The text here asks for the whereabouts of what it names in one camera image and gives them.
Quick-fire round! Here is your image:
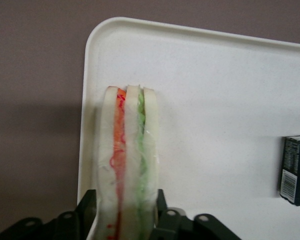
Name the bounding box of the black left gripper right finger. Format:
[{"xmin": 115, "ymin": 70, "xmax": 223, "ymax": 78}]
[{"xmin": 153, "ymin": 188, "xmax": 241, "ymax": 240}]

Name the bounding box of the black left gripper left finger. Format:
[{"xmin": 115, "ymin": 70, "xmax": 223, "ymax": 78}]
[{"xmin": 0, "ymin": 189, "xmax": 99, "ymax": 240}]

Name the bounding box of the triangular sandwich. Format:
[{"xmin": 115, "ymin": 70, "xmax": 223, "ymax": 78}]
[{"xmin": 91, "ymin": 84, "xmax": 162, "ymax": 240}]

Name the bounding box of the beige plastic tray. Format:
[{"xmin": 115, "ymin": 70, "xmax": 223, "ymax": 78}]
[{"xmin": 77, "ymin": 16, "xmax": 300, "ymax": 240}]

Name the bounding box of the small black printed box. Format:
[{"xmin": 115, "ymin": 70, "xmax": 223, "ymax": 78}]
[{"xmin": 278, "ymin": 134, "xmax": 300, "ymax": 207}]

